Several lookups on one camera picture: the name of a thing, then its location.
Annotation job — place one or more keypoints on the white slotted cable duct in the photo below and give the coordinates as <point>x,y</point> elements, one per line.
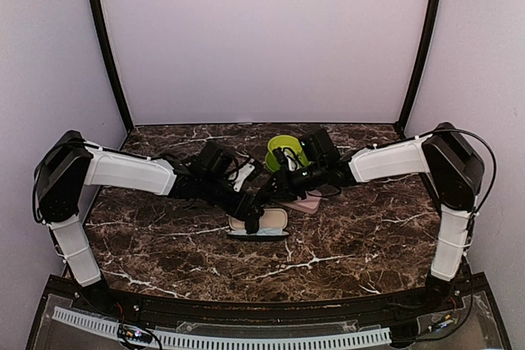
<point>208,336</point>

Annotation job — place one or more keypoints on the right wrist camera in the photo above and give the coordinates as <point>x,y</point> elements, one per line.
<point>287,158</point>

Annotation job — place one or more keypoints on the left black frame post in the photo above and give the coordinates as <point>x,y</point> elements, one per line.
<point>109,62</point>

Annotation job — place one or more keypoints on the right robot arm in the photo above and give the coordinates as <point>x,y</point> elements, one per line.
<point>443,154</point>

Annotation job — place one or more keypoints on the black glasses case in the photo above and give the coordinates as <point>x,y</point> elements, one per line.
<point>272,218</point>

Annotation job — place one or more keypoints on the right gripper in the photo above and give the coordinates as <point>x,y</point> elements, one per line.
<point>285,189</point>

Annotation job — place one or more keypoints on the green plate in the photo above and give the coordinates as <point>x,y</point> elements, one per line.
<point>275,160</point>

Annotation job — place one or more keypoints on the right black frame post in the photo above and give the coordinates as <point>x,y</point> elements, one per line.
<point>419,63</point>

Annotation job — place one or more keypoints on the pink glasses case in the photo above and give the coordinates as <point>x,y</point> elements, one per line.
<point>309,205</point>

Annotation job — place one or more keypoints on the black sunglasses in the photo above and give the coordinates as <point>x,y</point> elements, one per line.
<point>253,213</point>

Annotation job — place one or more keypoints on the black front rail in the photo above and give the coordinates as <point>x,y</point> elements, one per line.
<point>399,310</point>

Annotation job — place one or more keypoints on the black frame post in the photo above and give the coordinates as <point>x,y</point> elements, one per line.
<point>419,63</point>
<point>109,62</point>

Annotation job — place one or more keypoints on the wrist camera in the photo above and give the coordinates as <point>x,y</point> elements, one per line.
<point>247,172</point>
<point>287,158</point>

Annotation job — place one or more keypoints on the green bowl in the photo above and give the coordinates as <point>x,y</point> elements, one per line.
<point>287,141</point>

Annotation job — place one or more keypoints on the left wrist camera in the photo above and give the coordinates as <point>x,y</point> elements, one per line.
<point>247,172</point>

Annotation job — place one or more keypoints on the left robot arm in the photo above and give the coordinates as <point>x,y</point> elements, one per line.
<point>213,175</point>

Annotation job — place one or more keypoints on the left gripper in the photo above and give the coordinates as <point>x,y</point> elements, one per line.
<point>240,209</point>

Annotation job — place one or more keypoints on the blue cleaning cloth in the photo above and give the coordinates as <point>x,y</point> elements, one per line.
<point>263,235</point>

